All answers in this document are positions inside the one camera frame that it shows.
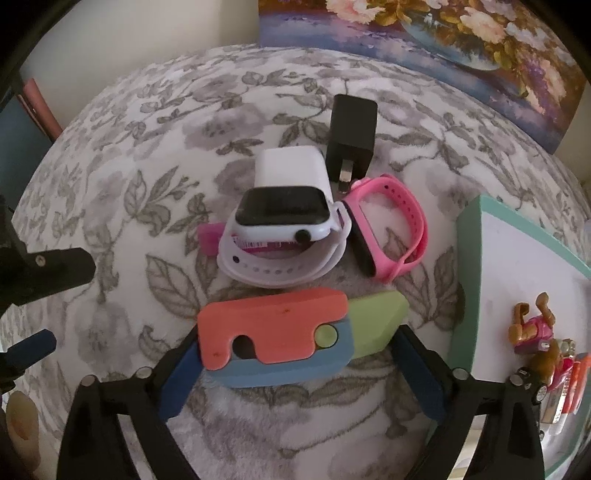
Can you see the pink smartwatch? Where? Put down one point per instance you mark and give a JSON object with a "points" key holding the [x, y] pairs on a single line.
{"points": [[411, 207]]}

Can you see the black wall charger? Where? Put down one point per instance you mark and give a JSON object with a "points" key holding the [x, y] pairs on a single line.
{"points": [[353, 129]]}

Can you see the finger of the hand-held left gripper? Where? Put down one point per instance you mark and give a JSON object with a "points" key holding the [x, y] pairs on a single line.
{"points": [[55, 270], [32, 348]]}

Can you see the teal rimmed white tray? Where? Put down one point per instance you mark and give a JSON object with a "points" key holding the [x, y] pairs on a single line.
{"points": [[517, 258]]}

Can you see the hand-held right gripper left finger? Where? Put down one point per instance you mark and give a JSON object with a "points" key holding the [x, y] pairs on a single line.
{"points": [[178, 387]]}

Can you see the red toothpaste tube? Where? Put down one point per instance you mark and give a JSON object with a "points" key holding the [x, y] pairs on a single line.
{"points": [[570, 392]]}

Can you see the floral still-life painting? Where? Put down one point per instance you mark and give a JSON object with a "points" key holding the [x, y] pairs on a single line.
{"points": [[415, 46]]}

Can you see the grey floral blanket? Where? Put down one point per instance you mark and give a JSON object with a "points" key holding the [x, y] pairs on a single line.
{"points": [[138, 161]]}

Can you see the black toy car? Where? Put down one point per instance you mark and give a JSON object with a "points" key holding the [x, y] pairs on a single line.
{"points": [[538, 390]]}

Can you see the beige round object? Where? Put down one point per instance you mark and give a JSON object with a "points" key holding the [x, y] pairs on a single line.
{"points": [[23, 424]]}

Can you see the coral blue toy knife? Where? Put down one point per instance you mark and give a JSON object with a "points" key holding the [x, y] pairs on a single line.
{"points": [[277, 323]]}

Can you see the white smartwatch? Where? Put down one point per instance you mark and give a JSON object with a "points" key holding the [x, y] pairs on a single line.
{"points": [[277, 207]]}

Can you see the white wall charger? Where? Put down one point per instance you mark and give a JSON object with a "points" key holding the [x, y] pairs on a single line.
{"points": [[286, 168]]}

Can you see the pink board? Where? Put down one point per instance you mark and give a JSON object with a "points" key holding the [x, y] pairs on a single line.
{"points": [[41, 110]]}

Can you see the pink puppy toy figure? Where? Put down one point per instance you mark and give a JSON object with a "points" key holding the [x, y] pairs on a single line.
{"points": [[538, 330]]}

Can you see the dark cabinet panel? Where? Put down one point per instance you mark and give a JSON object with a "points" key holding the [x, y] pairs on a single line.
{"points": [[18, 138]]}

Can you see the small metal harmonica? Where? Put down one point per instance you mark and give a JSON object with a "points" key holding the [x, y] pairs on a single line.
{"points": [[551, 410]]}

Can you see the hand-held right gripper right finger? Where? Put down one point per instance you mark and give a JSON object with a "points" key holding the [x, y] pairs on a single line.
{"points": [[420, 378]]}

